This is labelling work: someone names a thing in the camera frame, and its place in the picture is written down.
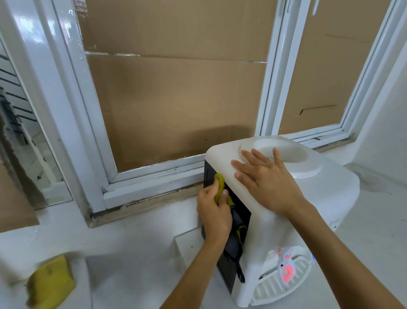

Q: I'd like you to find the white window frame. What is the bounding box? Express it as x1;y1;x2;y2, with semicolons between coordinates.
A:
0;0;407;228

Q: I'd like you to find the person's left forearm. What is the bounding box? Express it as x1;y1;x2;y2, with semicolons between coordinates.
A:
159;237;228;309

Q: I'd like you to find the large taped brown cardboard sheet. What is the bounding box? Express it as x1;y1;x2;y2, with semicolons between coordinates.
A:
0;111;48;233

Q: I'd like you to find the yellow grey cleaning cloth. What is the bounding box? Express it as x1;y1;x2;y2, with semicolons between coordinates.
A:
213;173;248;284

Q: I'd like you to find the red tap lever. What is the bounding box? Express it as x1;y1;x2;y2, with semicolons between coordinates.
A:
275;247;297;290

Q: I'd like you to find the person's left hand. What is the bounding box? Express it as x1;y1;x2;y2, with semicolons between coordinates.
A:
196;177;233;244

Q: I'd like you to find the white drip tray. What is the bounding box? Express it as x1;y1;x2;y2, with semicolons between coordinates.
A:
249;254;313;307

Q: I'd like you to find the yellow sponge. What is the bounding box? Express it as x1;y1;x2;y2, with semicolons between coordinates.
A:
25;254;77;309

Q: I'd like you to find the person's right hand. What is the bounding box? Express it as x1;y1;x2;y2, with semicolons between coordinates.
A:
231;147;311;220

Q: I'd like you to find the white water dispenser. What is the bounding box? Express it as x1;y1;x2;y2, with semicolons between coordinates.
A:
201;135;361;307

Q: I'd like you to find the brown cardboard window cover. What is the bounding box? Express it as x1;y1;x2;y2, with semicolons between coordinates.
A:
278;0;392;136
73;0;279;172

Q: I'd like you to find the white ceramic sink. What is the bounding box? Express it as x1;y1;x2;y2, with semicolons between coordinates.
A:
0;251;93;309

